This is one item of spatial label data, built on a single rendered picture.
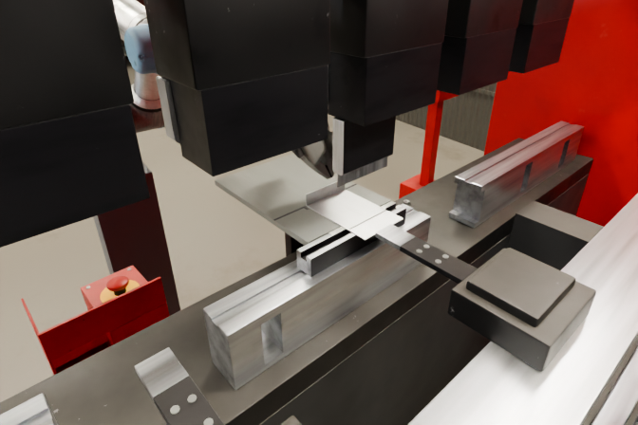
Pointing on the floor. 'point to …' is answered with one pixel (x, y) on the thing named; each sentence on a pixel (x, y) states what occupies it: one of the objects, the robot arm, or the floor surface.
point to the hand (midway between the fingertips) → (325, 172)
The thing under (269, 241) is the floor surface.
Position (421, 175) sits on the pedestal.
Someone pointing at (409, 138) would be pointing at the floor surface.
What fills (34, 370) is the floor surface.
